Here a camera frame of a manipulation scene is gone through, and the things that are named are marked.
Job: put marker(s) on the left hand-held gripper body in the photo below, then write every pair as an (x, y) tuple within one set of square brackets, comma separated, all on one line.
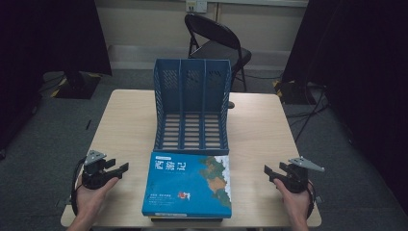
[(94, 176)]

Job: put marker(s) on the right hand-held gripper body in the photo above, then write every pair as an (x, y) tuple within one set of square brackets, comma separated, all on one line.
[(296, 179)]

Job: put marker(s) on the blue book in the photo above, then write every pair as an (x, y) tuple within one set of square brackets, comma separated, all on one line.
[(179, 186)]

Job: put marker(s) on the black book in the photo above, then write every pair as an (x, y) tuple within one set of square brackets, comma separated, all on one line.
[(186, 220)]

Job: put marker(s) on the blue plastic file rack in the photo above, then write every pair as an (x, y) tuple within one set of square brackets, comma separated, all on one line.
[(192, 96)]

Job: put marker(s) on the person's right hand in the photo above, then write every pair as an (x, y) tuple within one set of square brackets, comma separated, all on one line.
[(298, 205)]

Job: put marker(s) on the person's left hand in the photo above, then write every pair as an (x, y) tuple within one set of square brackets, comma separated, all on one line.
[(89, 202)]

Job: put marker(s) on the grey tape strip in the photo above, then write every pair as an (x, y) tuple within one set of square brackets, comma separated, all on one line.
[(319, 199), (62, 202)]

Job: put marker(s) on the small black floor scrap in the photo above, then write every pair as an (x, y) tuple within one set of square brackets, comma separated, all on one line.
[(88, 124)]

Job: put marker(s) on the black stand base yellow tape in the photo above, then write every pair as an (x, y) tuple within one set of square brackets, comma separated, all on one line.
[(293, 91), (77, 85)]

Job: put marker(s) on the black folding chair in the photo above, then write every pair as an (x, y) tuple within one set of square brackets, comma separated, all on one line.
[(221, 48)]

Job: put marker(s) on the white wall socket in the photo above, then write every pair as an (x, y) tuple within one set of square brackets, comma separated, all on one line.
[(196, 5)]

